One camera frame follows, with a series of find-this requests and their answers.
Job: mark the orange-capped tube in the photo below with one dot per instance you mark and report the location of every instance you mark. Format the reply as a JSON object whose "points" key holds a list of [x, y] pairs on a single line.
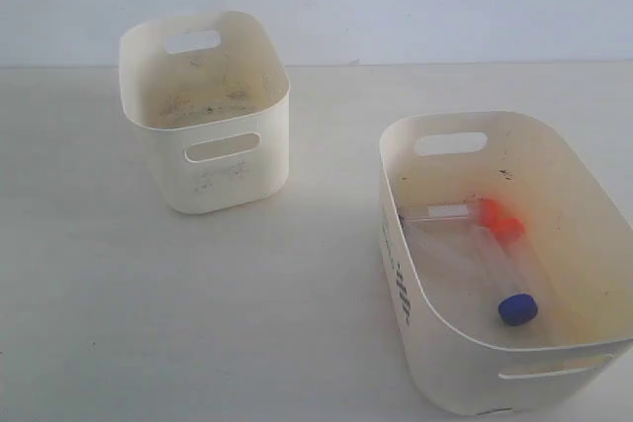
{"points": [[483, 212]]}

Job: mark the blue-capped tube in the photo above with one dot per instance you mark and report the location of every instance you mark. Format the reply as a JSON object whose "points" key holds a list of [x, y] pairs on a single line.
{"points": [[516, 304]]}

